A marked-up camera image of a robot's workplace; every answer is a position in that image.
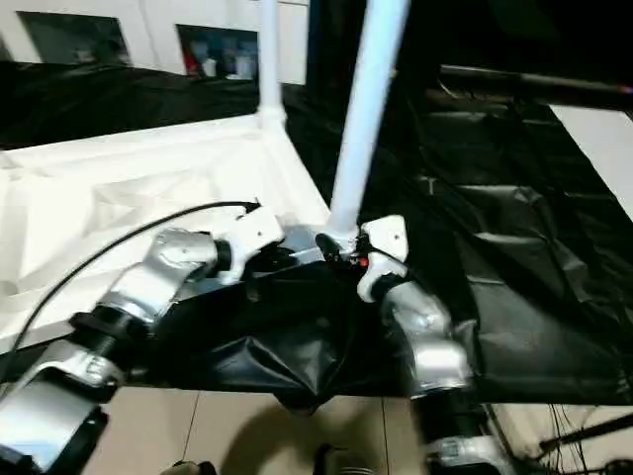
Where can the white patterned cup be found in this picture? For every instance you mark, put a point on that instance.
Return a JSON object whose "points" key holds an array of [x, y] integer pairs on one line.
{"points": [[242, 64]]}

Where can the small white jar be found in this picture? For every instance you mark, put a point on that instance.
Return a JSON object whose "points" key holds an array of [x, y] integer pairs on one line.
{"points": [[210, 66]]}

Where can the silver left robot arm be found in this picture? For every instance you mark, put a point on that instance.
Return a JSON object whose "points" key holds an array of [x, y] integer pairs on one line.
{"points": [[173, 257]]}

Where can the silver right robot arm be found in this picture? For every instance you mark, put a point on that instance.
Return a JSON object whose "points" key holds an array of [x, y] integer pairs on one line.
{"points": [[430, 321]]}

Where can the black work mat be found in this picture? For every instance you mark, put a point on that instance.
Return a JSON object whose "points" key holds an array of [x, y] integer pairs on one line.
{"points": [[519, 222]]}

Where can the white sideboard cabinet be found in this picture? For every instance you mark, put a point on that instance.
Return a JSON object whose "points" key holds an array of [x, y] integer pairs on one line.
{"points": [[148, 25]]}

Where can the flat white board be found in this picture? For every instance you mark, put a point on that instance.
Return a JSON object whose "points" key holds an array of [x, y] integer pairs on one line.
{"points": [[598, 148]]}

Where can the black tripod stand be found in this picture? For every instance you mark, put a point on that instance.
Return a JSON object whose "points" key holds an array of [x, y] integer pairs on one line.
{"points": [[588, 429]]}

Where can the long black pole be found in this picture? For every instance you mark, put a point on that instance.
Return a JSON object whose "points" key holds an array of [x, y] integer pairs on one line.
{"points": [[544, 81]]}

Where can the white plastic table leg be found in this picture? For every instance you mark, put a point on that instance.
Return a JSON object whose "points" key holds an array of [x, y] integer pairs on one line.
{"points": [[366, 99], [269, 49]]}

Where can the white plastic table top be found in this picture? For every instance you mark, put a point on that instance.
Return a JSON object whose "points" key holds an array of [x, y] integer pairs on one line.
{"points": [[99, 198]]}

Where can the red bottle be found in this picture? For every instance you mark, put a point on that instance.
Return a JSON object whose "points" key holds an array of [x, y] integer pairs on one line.
{"points": [[190, 64]]}

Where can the black right robot foot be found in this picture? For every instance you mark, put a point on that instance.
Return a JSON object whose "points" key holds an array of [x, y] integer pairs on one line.
{"points": [[346, 465]]}

